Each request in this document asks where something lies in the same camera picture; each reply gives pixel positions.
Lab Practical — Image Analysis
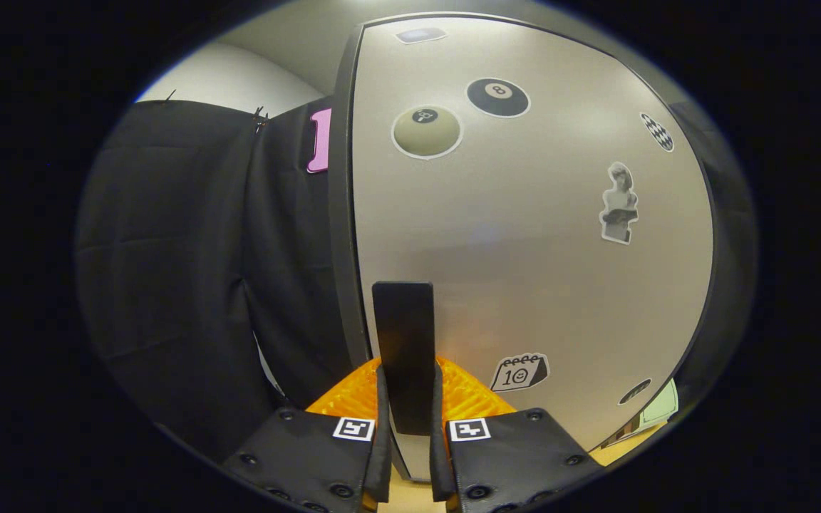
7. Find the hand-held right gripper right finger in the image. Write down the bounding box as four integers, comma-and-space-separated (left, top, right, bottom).
428, 356, 604, 513

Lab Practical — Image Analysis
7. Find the black cabinet door handle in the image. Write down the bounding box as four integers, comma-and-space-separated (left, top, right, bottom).
371, 281, 436, 437

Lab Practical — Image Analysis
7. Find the pale green book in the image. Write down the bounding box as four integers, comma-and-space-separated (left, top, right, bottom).
639, 378, 680, 428

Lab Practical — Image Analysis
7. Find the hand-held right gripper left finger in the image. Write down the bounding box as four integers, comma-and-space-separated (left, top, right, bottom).
222, 356, 391, 513

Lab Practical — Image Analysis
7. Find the black backdrop cloth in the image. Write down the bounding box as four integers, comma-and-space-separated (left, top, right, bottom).
76, 100, 354, 464

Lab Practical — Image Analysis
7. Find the grey cabinet door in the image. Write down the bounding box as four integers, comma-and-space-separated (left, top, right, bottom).
350, 16, 714, 482

